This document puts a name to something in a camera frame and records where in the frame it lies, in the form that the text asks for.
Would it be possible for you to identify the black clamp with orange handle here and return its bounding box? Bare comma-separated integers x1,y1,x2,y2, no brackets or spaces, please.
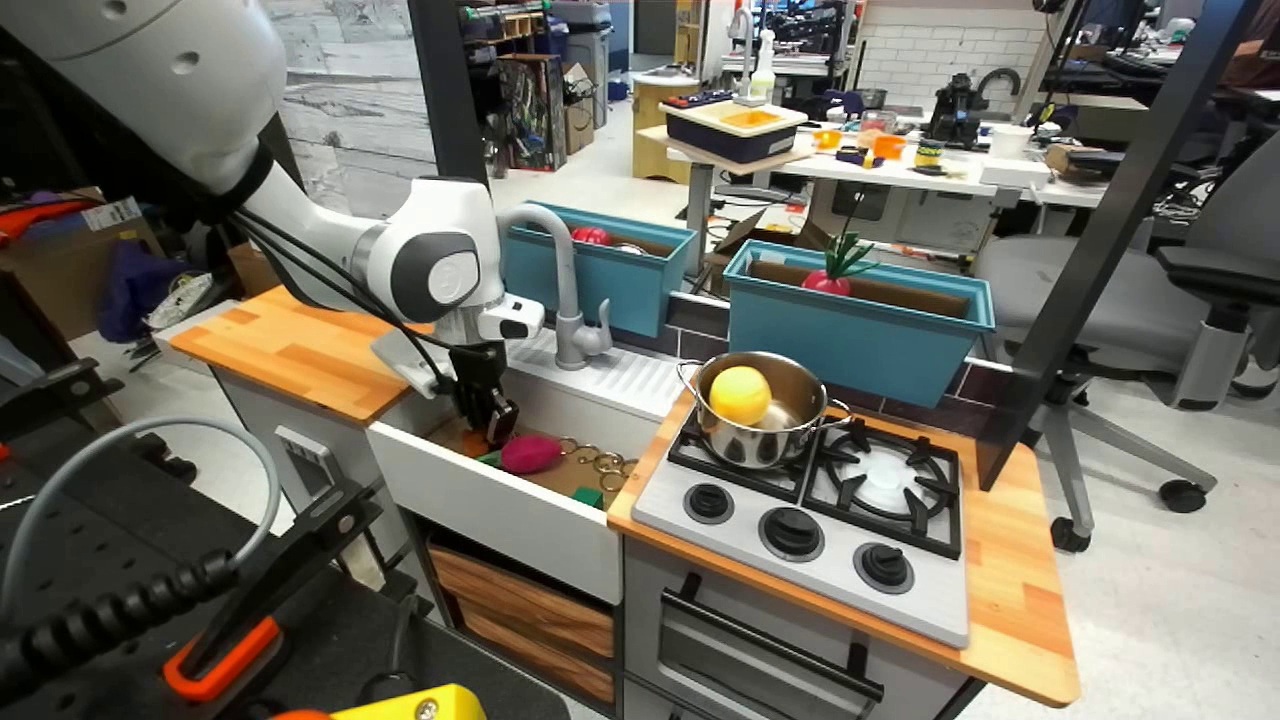
157,475,390,708

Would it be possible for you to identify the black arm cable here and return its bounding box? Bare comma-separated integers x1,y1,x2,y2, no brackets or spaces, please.
228,194,464,395

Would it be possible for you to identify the light wooden cabinet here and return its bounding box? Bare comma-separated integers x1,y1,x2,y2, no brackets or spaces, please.
629,71,698,189

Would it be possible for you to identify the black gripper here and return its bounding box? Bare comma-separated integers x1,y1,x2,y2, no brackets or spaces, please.
449,335,525,452

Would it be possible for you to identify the grey toy oven door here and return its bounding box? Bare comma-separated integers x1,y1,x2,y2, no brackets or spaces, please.
615,537,975,720

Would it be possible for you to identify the grey metal stand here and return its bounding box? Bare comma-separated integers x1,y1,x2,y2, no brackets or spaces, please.
679,154,728,290

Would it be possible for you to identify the black stove knob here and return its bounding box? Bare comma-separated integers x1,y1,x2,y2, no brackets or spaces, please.
757,504,829,563
679,475,740,526
850,541,920,597

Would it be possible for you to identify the black corrugated hose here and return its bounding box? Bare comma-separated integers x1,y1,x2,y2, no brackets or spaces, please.
0,547,244,695

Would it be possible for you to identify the white spray bottle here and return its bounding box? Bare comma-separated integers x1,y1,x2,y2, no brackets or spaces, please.
742,27,782,108

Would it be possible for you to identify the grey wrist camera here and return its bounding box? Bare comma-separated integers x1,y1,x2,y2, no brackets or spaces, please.
373,328,450,403

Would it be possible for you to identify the tan cardboard sheet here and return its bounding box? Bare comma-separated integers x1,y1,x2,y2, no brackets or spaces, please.
436,414,643,504

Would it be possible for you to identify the yellow toy lemon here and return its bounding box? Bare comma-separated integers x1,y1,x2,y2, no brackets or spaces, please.
703,363,776,429

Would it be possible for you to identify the wooden drawer front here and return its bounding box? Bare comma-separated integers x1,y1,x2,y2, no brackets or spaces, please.
425,537,623,711

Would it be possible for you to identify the black oven door handle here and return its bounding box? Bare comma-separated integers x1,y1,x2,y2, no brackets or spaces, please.
654,585,888,708

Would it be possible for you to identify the blue bag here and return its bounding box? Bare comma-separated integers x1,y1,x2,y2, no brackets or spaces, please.
95,234,186,344

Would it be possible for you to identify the grey toy faucet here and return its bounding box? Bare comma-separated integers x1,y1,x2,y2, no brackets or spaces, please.
502,202,615,375

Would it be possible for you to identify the grey office chair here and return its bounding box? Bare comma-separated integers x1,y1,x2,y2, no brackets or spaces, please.
975,123,1280,556

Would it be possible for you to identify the brown cardboard box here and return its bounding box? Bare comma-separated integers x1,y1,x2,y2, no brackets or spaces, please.
0,194,170,344

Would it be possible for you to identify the dark tray with yellow inside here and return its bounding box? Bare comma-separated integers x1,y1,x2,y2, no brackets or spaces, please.
658,96,812,166

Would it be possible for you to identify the grey plastic bracket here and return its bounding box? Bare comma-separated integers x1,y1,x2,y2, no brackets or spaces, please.
273,422,335,495

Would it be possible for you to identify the pink toy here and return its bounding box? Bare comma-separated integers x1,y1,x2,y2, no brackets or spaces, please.
496,432,569,479

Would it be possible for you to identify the grey toy stove top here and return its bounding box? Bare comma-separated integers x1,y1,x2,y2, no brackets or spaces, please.
629,413,975,650

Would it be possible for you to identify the grey cable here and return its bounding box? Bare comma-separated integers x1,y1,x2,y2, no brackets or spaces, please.
0,413,289,615

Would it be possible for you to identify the teal plastic planter box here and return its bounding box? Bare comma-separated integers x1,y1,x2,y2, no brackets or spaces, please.
499,194,698,340
721,234,1000,413

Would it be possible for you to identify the black machine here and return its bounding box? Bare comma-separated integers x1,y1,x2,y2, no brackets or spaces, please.
925,66,1025,150

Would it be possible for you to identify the toy radish with green leaves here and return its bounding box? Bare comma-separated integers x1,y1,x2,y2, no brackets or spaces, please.
795,230,877,299

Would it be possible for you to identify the yellow tool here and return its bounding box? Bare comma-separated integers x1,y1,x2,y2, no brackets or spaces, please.
273,680,491,720

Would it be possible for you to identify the white work table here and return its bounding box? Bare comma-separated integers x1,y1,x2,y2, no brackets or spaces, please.
782,134,1110,254

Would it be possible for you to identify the cluttered storage shelf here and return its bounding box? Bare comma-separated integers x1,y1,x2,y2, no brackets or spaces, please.
460,0,618,175

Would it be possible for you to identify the white toy kitchen sink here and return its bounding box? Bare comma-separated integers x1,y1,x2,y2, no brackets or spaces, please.
365,328,695,612

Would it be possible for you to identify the orange cup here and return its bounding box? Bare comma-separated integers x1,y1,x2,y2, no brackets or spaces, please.
863,123,911,166

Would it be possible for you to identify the stainless steel pot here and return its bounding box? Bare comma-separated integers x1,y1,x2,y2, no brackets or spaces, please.
677,346,854,473

